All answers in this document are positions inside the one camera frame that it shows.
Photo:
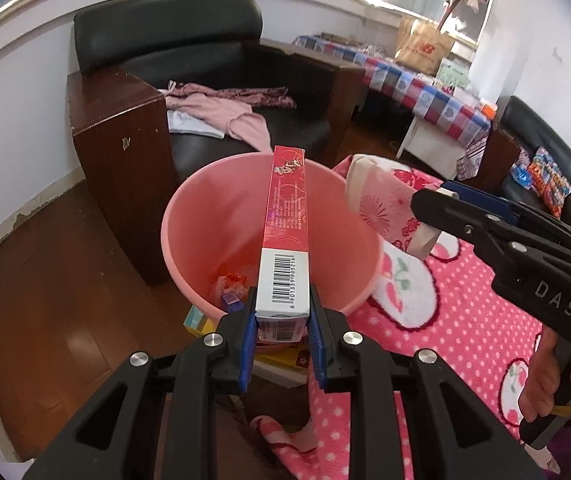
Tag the person's right hand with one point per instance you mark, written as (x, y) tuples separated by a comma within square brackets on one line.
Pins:
[(540, 380)]

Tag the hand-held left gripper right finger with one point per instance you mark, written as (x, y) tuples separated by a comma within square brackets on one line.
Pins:
[(318, 345)]

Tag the yellow white flat box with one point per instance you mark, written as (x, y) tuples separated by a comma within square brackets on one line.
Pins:
[(283, 365)]

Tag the long red cardboard box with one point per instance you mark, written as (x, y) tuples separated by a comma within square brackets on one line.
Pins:
[(288, 210)]

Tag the orange box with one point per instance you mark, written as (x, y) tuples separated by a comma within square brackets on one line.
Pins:
[(487, 110)]

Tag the pink plastic bucket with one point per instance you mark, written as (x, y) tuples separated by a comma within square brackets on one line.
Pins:
[(205, 210)]

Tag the blue plastic bag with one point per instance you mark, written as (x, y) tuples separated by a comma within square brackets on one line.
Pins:
[(522, 176)]

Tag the dark floral garment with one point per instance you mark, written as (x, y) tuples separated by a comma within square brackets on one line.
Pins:
[(265, 97)]

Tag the white container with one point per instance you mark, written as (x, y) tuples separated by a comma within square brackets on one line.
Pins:
[(466, 96)]

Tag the pink garment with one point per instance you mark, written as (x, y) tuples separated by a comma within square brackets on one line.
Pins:
[(215, 110)]

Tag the plaid-covered side table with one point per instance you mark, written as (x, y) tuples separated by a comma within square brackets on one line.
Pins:
[(415, 90)]

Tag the brown paper shopping bag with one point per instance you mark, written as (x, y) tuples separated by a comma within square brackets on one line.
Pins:
[(423, 47)]

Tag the wooden coat stand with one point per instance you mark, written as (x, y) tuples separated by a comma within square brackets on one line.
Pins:
[(450, 10)]

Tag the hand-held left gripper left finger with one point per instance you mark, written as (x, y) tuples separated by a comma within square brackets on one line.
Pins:
[(248, 340)]

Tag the white table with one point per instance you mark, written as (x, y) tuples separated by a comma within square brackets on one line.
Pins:
[(430, 145)]

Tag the pink polka dot blanket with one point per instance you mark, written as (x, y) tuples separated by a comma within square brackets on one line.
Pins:
[(465, 350)]

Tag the black leather armchair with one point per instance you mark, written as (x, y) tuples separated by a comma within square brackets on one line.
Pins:
[(540, 120), (165, 25)]

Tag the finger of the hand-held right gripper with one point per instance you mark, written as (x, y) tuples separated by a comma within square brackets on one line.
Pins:
[(440, 210), (475, 197)]

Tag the teal yellow small box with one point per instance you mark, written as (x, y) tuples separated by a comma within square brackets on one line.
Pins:
[(198, 322)]

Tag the colourful patterned cushion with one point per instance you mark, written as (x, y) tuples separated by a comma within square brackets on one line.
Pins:
[(550, 180)]

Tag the mint green box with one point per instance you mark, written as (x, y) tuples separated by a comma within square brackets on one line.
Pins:
[(453, 74)]

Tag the pale white cloth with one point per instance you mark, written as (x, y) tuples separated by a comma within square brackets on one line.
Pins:
[(190, 124)]

